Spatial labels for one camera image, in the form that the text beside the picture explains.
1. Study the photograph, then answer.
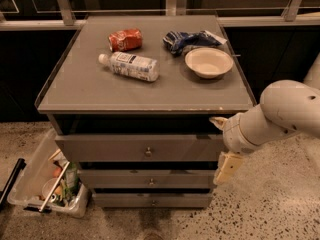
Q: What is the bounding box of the grey top drawer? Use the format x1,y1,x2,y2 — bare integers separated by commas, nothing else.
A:
55,135,225,162

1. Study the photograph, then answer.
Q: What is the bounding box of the grey bottom drawer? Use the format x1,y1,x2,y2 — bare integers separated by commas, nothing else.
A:
92,193,212,208

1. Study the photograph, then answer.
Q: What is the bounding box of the grey drawer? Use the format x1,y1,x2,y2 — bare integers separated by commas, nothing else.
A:
78,170,213,189
92,193,212,208
55,135,225,162

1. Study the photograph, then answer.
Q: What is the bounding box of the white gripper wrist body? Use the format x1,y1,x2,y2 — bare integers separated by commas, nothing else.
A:
223,113,259,154

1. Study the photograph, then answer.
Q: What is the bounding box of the orange fruit in bin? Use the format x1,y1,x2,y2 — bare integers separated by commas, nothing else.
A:
53,167,62,178

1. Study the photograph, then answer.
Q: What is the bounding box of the black bar on floor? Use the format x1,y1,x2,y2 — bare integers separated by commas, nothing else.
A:
0,158,26,210

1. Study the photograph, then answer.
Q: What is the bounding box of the crushed red soda can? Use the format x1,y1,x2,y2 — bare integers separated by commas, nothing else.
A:
108,28,142,52

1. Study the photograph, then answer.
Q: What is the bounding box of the blue crumpled snack bag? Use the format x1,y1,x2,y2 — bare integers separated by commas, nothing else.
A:
163,30,227,56

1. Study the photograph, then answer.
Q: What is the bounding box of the grey drawer cabinet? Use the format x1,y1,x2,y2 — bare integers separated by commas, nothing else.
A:
36,16,255,197

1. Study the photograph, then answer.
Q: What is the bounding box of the clear plastic storage bin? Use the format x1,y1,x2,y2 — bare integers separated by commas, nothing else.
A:
7,130,89,218

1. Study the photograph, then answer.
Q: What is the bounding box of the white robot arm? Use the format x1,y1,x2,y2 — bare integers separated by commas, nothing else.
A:
210,55,320,185

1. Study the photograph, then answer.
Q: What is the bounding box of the green packet in bin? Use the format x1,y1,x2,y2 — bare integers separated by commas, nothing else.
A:
61,163,79,203

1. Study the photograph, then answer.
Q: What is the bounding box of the metal railing frame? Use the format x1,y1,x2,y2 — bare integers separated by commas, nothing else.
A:
0,0,320,30

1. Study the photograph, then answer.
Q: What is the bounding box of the clear plastic water bottle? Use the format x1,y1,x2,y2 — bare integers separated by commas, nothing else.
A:
98,52,159,82

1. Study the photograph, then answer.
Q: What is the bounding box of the grey middle drawer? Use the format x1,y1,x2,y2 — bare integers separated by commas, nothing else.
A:
78,170,213,189

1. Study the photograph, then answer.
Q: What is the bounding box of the white paper bowl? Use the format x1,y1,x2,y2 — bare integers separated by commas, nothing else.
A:
185,48,234,79

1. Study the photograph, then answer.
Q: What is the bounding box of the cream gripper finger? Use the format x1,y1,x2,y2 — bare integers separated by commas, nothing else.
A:
213,152,244,185
209,117,228,130

